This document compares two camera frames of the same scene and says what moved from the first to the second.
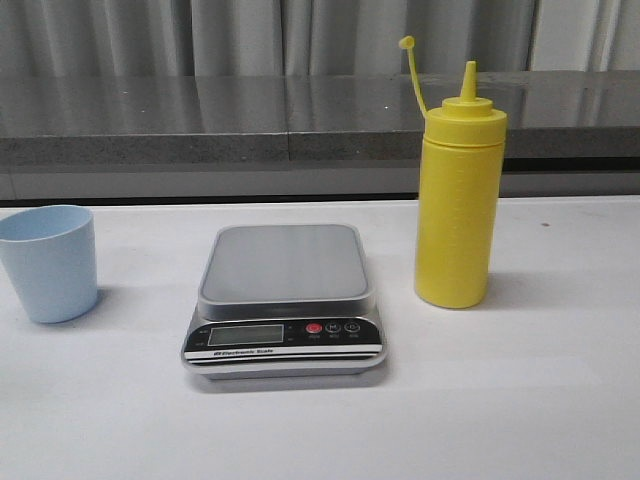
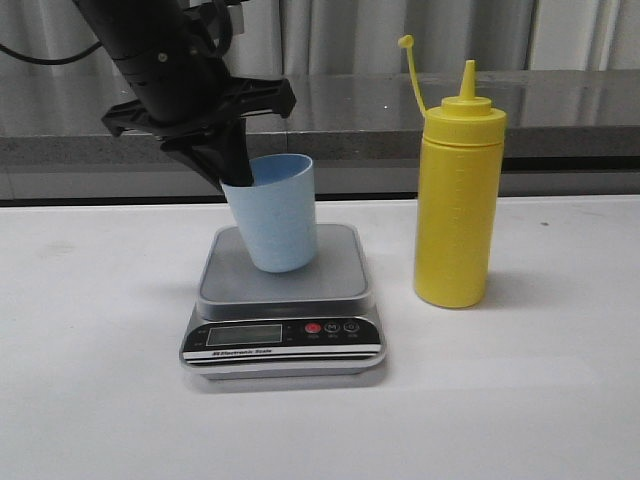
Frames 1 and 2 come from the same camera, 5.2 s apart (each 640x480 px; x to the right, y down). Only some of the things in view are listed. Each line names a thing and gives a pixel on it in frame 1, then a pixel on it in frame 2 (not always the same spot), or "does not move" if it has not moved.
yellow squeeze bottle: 458,197 does not move
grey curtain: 119,38 does not move
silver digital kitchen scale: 284,302 does not move
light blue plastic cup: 50,255 → 276,215
